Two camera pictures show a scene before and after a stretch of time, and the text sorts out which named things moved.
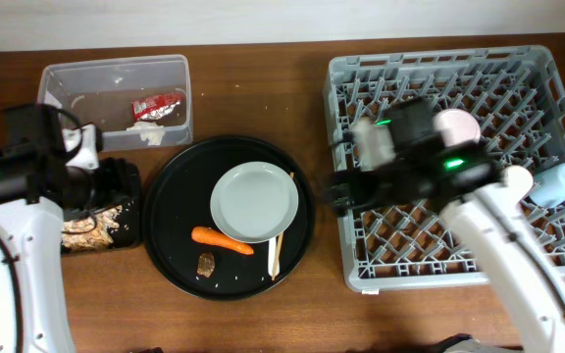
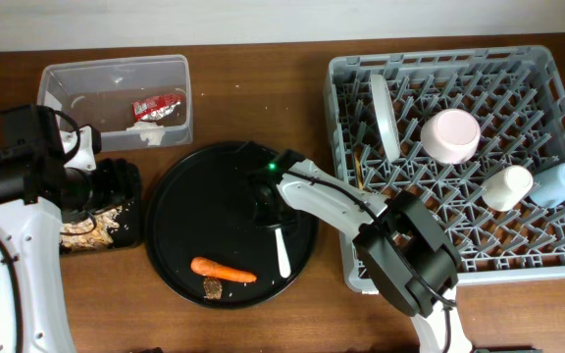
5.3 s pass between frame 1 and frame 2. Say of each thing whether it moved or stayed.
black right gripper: moved
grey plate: moved
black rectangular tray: stayed
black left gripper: stayed
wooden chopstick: moved
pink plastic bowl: stayed
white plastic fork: moved
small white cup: stayed
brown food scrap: moved
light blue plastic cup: stayed
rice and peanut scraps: stayed
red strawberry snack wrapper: stayed
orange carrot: moved
